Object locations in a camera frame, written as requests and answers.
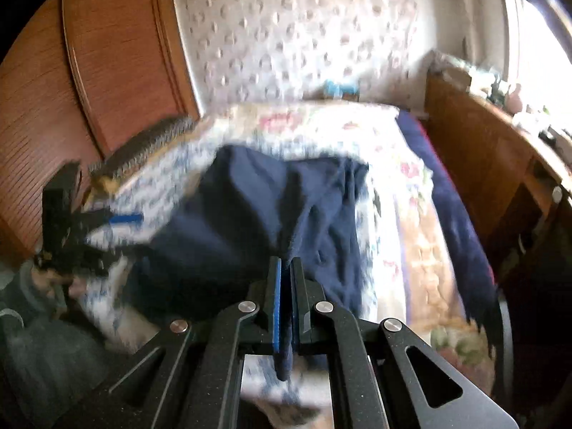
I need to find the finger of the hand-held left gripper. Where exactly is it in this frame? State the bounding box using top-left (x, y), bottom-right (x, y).
top-left (83, 208), bottom-right (144, 234)
top-left (80, 240), bottom-right (132, 275)

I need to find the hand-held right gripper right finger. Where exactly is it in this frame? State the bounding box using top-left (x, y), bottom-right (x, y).
top-left (290, 256), bottom-right (521, 429)

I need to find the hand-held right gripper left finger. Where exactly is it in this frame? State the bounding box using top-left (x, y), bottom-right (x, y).
top-left (58, 256), bottom-right (283, 429)

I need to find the navy printed t-shirt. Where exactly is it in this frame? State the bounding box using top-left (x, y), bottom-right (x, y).
top-left (129, 143), bottom-right (373, 384)

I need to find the person's left forearm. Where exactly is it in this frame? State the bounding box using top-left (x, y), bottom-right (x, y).
top-left (0, 261), bottom-right (50, 327)

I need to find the person's left hand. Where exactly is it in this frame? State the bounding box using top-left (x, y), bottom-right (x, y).
top-left (27, 257), bottom-right (90, 311)

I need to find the dark circle-patterned mat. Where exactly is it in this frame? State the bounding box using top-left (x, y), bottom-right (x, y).
top-left (88, 115), bottom-right (198, 189)

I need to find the floral bedsheet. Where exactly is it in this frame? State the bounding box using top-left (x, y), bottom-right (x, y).
top-left (85, 100), bottom-right (498, 429)

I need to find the person's grey clothing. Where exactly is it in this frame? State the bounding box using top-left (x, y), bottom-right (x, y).
top-left (0, 308), bottom-right (150, 429)

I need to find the wooden wardrobe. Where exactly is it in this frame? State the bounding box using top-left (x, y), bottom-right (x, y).
top-left (0, 0), bottom-right (203, 261)

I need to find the navy blanket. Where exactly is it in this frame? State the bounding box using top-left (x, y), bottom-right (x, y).
top-left (395, 109), bottom-right (504, 367)

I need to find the blue plastic bag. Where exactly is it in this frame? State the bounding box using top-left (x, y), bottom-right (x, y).
top-left (322, 79), bottom-right (361, 97)

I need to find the wooden cabinet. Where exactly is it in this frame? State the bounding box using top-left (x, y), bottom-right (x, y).
top-left (422, 71), bottom-right (572, 278)

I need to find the black chair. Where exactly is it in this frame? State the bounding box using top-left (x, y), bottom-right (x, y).
top-left (489, 214), bottom-right (572, 416)

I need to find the flat cardboard box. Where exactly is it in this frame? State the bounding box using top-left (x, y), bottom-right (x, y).
top-left (440, 65), bottom-right (473, 89)

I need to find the pink figurine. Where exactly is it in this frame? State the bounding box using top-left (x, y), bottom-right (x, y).
top-left (507, 84), bottom-right (527, 111)

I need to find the window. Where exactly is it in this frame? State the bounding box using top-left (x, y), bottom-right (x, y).
top-left (499, 0), bottom-right (572, 135)

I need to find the circle-patterned wall cloth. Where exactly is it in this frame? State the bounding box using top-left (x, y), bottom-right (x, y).
top-left (178, 0), bottom-right (426, 109)

